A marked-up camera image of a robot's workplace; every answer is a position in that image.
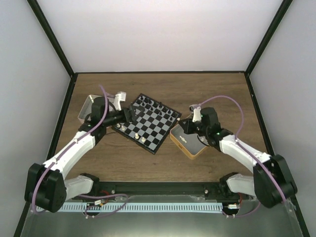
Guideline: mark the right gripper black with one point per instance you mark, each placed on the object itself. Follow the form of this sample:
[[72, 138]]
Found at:
[[187, 128]]

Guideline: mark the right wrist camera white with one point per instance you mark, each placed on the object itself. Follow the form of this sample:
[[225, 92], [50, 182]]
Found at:
[[195, 111]]

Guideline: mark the yellow metal tin box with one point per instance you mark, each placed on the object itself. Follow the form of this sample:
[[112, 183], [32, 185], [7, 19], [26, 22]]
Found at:
[[195, 144]]

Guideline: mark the black enclosure frame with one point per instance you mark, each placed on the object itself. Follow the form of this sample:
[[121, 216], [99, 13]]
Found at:
[[38, 12]]

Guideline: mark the pink metal tin tray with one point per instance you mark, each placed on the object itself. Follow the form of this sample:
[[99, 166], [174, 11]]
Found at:
[[85, 108]]

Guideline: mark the light blue slotted cable duct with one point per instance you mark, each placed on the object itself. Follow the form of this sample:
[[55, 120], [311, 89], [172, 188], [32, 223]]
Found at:
[[207, 207]]

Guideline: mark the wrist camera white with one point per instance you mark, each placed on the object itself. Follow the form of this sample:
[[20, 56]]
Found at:
[[195, 111], [118, 98]]

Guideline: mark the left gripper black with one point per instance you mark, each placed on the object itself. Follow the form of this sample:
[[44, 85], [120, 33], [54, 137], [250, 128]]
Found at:
[[127, 118]]

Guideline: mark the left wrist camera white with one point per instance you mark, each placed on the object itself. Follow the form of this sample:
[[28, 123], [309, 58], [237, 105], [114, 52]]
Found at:
[[118, 98]]

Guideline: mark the black white chess board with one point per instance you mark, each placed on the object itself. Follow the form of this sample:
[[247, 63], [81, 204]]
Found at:
[[154, 123]]

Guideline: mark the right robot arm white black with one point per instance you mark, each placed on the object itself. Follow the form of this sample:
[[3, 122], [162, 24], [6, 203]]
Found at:
[[271, 181]]

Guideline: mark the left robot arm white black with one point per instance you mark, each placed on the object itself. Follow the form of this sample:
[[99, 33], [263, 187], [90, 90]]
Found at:
[[47, 186]]

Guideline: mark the black mounting rail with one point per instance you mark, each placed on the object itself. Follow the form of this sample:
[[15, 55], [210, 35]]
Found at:
[[209, 190]]

